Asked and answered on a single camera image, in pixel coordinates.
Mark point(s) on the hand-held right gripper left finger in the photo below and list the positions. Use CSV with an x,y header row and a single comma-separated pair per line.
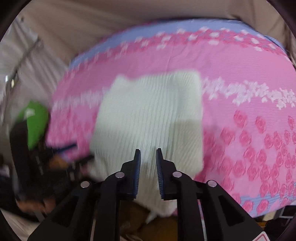
x,y
137,176

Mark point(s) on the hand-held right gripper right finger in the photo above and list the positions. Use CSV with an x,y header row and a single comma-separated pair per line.
x,y
160,176

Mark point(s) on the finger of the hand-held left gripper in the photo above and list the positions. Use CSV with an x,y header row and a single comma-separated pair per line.
x,y
86,159
67,148

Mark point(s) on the white red black knit sweater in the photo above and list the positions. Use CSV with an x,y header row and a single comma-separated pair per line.
x,y
148,115

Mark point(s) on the green cloth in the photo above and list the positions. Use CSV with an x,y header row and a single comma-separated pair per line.
x,y
35,125

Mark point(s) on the pink floral bed sheet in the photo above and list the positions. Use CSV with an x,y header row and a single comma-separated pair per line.
x,y
231,129

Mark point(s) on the white curtain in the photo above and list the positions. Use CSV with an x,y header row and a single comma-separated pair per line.
x,y
20,69

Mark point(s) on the beige backdrop cloth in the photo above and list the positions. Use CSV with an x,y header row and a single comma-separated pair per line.
x,y
115,20

